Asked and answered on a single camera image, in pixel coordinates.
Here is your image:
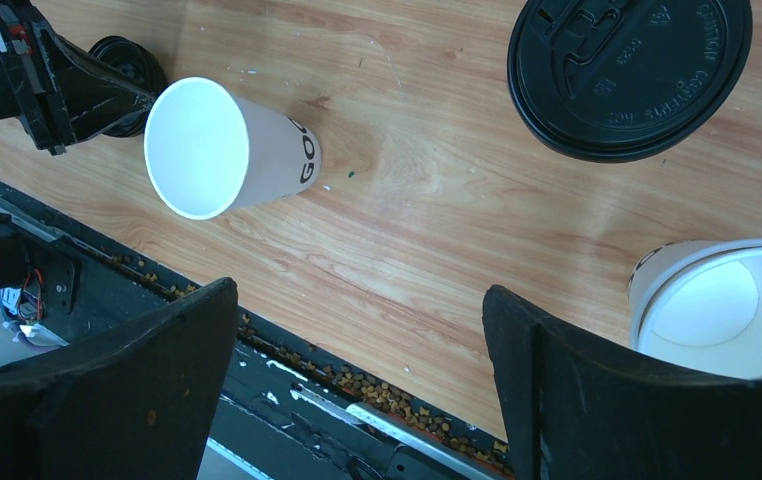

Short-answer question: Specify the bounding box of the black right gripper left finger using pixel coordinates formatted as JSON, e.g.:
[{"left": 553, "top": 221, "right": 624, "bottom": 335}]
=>
[{"left": 0, "top": 278, "right": 239, "bottom": 479}]

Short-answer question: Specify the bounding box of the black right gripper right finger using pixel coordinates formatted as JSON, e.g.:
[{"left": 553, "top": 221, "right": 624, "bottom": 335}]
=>
[{"left": 482, "top": 285, "right": 762, "bottom": 479}]

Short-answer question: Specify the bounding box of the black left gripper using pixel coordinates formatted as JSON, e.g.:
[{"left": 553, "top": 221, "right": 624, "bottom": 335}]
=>
[{"left": 0, "top": 1, "right": 157, "bottom": 155}]

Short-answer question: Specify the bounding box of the black coffee cup lid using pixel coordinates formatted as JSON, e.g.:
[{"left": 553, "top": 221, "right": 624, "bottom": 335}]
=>
[{"left": 506, "top": 0, "right": 753, "bottom": 164}]

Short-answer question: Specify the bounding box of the white paper cup stack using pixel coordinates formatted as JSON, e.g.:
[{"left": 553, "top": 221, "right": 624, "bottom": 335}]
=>
[{"left": 628, "top": 238, "right": 762, "bottom": 379}]

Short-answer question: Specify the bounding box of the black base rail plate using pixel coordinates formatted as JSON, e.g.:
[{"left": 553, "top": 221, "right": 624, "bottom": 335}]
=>
[{"left": 0, "top": 182, "right": 510, "bottom": 479}]

